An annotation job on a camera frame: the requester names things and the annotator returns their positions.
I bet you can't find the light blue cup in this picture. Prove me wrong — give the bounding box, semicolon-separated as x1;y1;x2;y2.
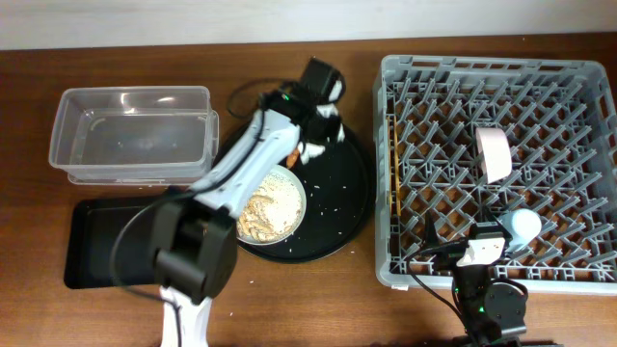
497;208;542;254

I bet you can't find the white tissue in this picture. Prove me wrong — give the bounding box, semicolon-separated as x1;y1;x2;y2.
297;103;345;164

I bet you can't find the brown sausage piece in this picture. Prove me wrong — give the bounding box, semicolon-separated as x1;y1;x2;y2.
285;149;300;169

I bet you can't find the wooden chopstick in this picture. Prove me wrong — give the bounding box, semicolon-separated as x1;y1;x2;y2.
386;117;393;216
392;115;401;217

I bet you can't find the grey plate with food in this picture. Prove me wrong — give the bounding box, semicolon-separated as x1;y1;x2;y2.
236;166;308;246

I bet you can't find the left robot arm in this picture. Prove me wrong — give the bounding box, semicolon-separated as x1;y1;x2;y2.
149;58;346;346

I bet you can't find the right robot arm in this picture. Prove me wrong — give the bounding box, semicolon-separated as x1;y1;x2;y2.
419;212;528;346

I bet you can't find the grey dishwasher rack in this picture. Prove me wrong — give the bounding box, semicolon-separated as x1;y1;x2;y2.
372;55;616;295

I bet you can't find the round black serving tray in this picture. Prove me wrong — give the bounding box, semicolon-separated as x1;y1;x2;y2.
238;127;375;263

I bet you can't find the clear plastic bin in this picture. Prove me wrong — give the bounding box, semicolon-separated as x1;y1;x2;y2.
48;86;219;185

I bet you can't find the black rectangular tray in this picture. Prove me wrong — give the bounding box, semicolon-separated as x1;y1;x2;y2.
64;197;155;289

